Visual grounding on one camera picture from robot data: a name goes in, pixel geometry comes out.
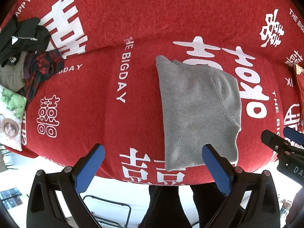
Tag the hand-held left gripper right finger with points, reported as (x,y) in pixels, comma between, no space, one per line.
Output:
(217,171)

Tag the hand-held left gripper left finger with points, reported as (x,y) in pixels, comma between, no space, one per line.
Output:
(91,168)

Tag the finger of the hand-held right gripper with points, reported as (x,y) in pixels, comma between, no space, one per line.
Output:
(273,140)
(293,133)

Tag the grey sweatshirt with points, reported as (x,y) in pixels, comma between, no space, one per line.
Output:
(194,114)

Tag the person's black trousers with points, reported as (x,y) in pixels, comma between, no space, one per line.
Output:
(163,206)

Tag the cartoon print pillow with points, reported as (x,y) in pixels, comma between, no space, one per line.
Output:
(11,123)

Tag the dark plaid shirt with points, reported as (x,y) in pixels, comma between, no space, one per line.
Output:
(45,61)

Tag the purple garment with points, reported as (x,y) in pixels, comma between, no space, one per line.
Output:
(29,68)

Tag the olive garment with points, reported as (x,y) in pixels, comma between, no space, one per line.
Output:
(11,76)

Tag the red printed blanket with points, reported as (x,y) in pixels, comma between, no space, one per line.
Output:
(142,28)

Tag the black zip jacket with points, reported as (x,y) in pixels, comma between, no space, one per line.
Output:
(23,33)

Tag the black metal frame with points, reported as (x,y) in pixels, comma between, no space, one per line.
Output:
(106,201)

